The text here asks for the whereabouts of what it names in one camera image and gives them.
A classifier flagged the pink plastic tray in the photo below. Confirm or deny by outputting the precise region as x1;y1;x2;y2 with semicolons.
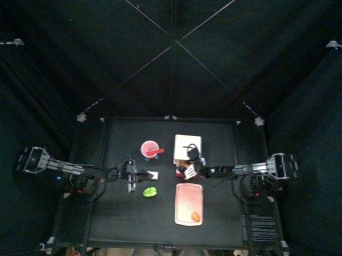
174;182;205;227

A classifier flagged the green toy lime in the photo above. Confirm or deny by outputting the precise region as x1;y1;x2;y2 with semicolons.
142;186;159;199

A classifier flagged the wooden box with red front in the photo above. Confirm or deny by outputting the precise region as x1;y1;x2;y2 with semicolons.
173;134;205;179

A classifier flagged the vertical metal frame pole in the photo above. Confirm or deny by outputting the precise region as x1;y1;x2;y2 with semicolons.
169;0;177;118

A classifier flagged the thin diagonal brace cable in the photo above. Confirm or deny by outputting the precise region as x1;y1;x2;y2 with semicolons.
123;0;262;120
80;0;237;117

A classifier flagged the white text label sticker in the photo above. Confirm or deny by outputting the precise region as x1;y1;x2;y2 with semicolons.
247;213;279;244

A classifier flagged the red plastic cup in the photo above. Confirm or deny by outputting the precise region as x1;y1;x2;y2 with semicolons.
139;140;162;159

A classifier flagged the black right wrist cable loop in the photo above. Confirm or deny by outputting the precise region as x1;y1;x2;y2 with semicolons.
183;143;202;162

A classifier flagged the red plastic spoon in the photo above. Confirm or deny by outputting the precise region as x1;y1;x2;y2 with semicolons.
146;148;166;158

